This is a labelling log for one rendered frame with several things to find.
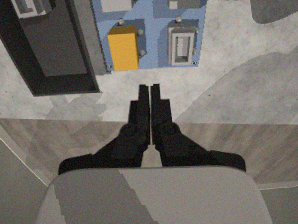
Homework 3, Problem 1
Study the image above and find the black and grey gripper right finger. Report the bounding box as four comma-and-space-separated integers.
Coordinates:
151, 84, 246, 172

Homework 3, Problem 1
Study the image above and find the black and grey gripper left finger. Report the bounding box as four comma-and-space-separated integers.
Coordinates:
58, 84, 150, 175

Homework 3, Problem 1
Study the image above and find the yellow-orange rectangular block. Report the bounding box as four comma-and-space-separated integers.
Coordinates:
107, 26, 139, 71

